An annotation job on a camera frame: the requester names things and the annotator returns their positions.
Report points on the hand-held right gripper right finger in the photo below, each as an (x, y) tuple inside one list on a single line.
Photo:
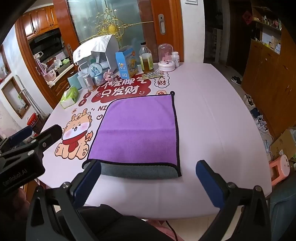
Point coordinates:
[(209, 183)]

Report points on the small metal tin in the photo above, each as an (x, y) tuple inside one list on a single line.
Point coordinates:
[(87, 82)]

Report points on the gold decorative ornament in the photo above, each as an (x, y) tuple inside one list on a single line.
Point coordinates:
[(111, 26)]

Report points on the white house-shaped container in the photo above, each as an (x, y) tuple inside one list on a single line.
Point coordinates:
[(99, 51)]

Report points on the snow globe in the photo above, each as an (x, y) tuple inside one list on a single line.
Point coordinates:
[(94, 70)]

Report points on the black sneaker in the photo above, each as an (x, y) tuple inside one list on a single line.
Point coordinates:
[(236, 80)]

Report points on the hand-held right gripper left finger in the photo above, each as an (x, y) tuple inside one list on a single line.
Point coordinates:
[(83, 185)]

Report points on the row of shoes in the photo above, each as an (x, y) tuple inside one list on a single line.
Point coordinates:
[(256, 113)]

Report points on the pink flower ornament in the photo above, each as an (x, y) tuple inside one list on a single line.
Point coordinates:
[(109, 75)]

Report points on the white pill bottle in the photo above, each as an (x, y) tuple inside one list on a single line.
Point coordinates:
[(176, 59)]

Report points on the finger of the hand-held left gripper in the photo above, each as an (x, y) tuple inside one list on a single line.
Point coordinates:
[(47, 136), (20, 134)]

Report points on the green tissue box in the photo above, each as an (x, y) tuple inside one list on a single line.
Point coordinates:
[(69, 96)]

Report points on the pink plastic stool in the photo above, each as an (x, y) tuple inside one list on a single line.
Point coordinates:
[(278, 169)]

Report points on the glass dome music box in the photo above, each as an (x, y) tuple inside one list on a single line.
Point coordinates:
[(166, 58)]

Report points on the purple and grey towel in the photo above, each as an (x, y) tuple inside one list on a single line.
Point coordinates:
[(136, 134)]

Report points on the printed pink tablecloth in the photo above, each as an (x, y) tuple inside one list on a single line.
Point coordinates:
[(208, 129)]

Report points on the wooden door with glass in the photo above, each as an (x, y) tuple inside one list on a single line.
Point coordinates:
[(124, 23)]

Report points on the glass bottle with yellow liquid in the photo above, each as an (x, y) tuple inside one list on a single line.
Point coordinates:
[(146, 58)]

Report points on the light blue canister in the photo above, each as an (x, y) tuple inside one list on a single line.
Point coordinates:
[(74, 81)]

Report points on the blister pill pack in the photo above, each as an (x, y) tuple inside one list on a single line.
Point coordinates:
[(153, 75)]

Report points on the wooden cabinet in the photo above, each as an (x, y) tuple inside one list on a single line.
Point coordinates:
[(270, 67)]

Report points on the blue cardboard box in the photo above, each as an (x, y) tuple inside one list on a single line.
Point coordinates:
[(126, 62)]

